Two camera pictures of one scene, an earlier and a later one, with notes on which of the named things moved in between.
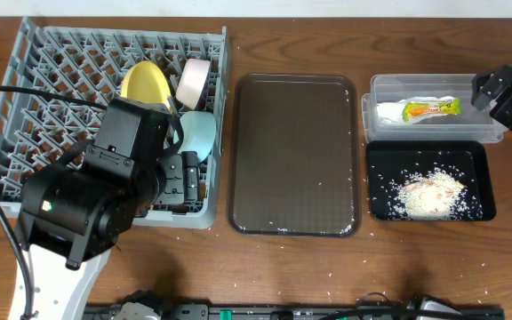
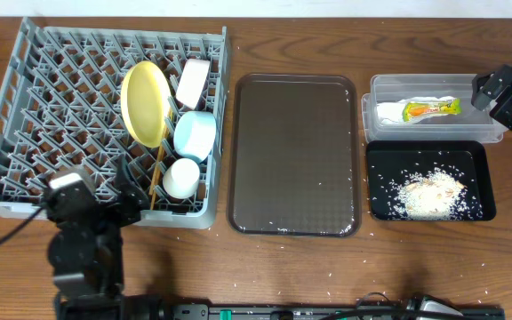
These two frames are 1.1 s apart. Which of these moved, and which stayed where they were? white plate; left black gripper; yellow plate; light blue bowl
Moved: left black gripper
Stayed: yellow plate; light blue bowl; white plate
